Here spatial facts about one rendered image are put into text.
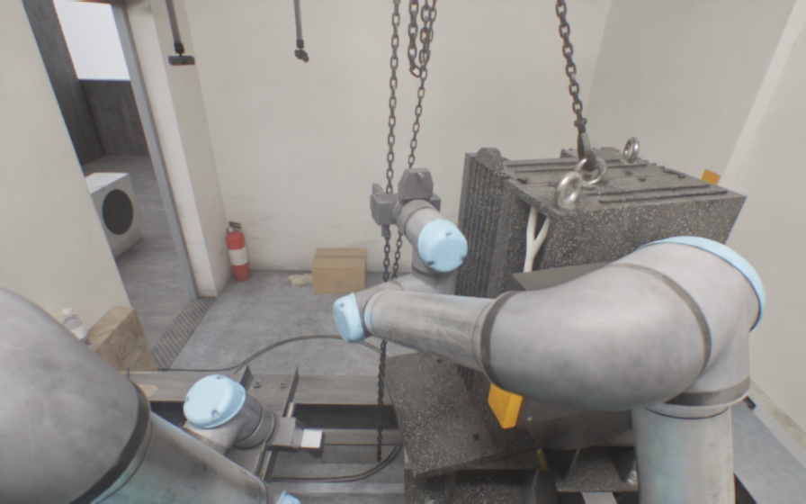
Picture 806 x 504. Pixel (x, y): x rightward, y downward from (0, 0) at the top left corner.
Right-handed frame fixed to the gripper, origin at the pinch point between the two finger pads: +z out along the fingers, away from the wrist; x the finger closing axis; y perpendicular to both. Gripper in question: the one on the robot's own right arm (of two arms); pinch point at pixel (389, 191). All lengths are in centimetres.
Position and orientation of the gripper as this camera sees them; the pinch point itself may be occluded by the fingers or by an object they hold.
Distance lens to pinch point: 89.6
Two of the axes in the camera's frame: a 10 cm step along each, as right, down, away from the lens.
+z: -3.2, -4.4, 8.4
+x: 9.5, -1.0, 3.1
